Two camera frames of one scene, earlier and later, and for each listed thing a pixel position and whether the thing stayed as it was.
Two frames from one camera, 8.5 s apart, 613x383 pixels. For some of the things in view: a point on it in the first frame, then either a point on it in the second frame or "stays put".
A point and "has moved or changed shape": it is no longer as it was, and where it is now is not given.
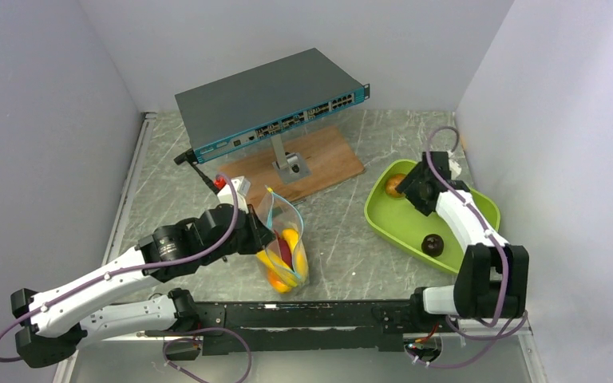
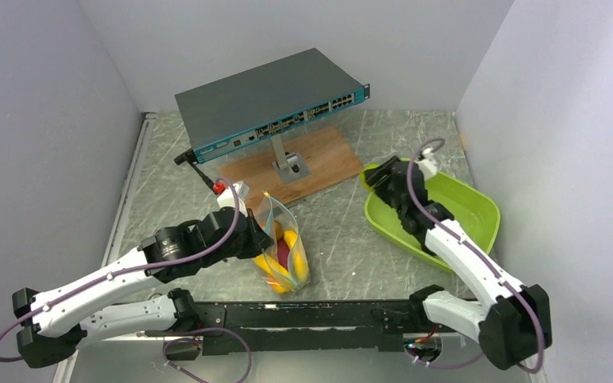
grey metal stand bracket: (291, 167) stays put
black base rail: (299, 327) stays put
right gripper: (410, 180) to (374, 175)
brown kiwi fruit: (391, 183) has moved or changed shape
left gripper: (259, 234) stays put
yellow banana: (298, 254) stays put
